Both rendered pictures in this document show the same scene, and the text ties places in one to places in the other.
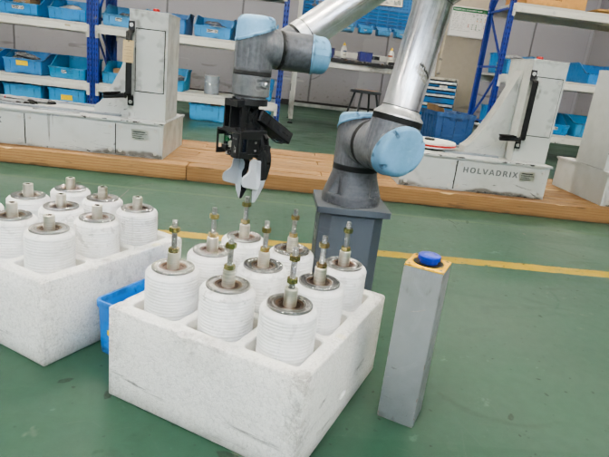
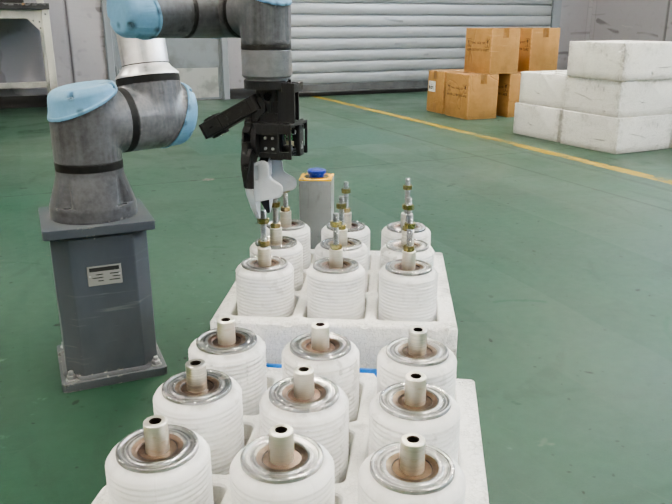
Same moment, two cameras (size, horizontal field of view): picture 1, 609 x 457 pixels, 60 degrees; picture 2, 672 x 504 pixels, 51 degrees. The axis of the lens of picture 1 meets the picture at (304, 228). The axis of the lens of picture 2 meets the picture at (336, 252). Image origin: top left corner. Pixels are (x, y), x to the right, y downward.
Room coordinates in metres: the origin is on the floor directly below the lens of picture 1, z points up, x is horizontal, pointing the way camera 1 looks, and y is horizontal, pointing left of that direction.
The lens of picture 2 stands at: (1.34, 1.21, 0.63)
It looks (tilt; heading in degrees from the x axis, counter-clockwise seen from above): 18 degrees down; 251
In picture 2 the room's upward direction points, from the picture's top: straight up
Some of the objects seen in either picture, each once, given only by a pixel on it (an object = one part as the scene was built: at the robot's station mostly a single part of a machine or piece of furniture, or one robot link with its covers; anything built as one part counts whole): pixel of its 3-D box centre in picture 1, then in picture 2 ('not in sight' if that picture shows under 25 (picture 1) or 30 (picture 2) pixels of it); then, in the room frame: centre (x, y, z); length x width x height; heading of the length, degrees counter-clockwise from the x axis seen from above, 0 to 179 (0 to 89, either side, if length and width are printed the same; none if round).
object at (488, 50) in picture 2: not in sight; (491, 50); (-1.39, -3.27, 0.45); 0.30 x 0.24 x 0.30; 96
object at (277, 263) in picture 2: (244, 237); (264, 264); (1.08, 0.13, 0.25); 0.08 x 0.08 x 0.01
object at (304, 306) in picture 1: (289, 304); (406, 227); (0.77, 0.01, 0.25); 0.08 x 0.08 x 0.01
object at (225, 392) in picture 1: (256, 341); (341, 327); (0.93, 0.07, 0.09); 0.39 x 0.39 x 0.18; 66
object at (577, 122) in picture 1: (581, 126); not in sight; (5.83, -2.84, 0.36); 0.50 x 0.38 x 0.21; 2
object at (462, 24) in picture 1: (468, 23); not in sight; (6.98, -1.72, 1.38); 0.49 x 0.02 x 0.35; 94
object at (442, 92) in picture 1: (427, 106); not in sight; (6.44, -1.29, 0.34); 0.59 x 0.47 x 0.69; 4
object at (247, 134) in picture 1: (245, 128); (273, 120); (1.07, 0.14, 0.49); 0.09 x 0.08 x 0.12; 142
